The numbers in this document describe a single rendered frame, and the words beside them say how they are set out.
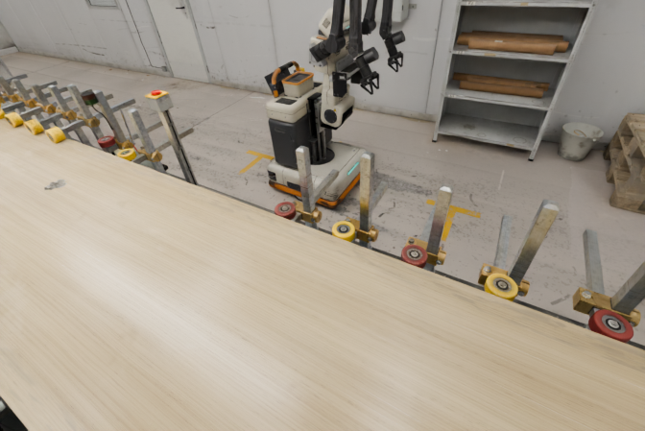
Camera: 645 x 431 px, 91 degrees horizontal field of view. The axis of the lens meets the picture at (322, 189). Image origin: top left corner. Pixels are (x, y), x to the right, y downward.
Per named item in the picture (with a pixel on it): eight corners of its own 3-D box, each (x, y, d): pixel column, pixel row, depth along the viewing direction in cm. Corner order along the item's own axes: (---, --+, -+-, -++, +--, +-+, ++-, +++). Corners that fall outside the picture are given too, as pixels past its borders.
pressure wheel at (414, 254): (424, 286, 103) (429, 263, 96) (398, 284, 104) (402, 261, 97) (421, 266, 109) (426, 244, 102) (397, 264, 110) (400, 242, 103)
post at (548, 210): (493, 301, 111) (544, 196, 81) (504, 305, 110) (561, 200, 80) (491, 309, 109) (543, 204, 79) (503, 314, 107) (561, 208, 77)
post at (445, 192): (421, 278, 123) (442, 180, 93) (430, 282, 122) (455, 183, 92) (418, 285, 121) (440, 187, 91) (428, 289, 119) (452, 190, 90)
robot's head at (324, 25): (315, 27, 190) (328, 6, 179) (332, 19, 204) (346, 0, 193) (330, 45, 192) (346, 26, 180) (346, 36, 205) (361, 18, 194)
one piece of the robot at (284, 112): (275, 175, 266) (256, 76, 214) (310, 145, 301) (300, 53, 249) (308, 186, 251) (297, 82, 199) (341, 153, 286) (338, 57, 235)
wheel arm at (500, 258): (500, 221, 125) (503, 213, 122) (510, 224, 124) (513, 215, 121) (484, 311, 96) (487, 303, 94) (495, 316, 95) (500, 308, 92)
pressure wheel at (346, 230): (347, 261, 113) (346, 239, 105) (328, 252, 116) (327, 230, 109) (359, 247, 118) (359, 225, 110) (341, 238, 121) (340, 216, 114)
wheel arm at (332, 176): (333, 175, 157) (332, 168, 154) (339, 177, 155) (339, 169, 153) (282, 232, 128) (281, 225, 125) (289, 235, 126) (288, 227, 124)
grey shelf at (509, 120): (441, 123, 353) (474, -51, 257) (535, 138, 316) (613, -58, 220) (432, 141, 324) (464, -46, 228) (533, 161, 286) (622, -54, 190)
